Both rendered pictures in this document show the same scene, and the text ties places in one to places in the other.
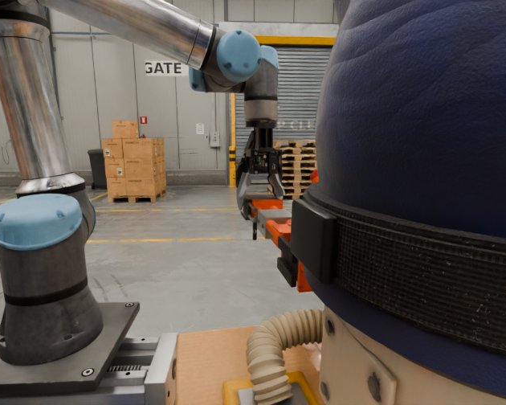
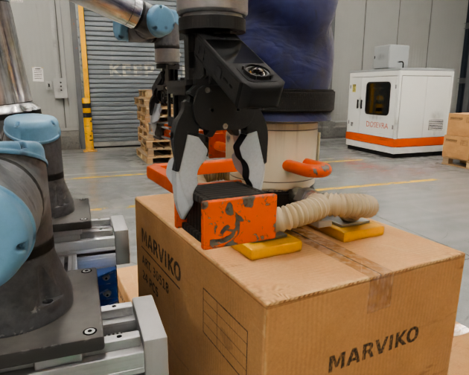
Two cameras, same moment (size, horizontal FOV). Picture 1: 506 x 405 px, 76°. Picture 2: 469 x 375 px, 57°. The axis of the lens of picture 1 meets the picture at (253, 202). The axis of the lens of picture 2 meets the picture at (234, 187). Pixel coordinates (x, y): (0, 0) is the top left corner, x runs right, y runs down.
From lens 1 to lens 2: 0.62 m
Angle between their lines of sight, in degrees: 16
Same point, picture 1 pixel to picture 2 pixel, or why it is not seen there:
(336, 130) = not seen: hidden behind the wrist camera
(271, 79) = (175, 33)
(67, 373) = (71, 220)
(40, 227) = (45, 130)
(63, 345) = (59, 209)
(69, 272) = (59, 162)
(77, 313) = (64, 190)
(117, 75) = not seen: outside the picture
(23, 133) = (4, 70)
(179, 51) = (122, 17)
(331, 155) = not seen: hidden behind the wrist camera
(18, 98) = (1, 44)
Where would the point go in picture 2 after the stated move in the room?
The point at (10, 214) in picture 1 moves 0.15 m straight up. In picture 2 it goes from (24, 121) to (16, 50)
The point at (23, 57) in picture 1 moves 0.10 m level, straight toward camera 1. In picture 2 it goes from (4, 15) to (23, 10)
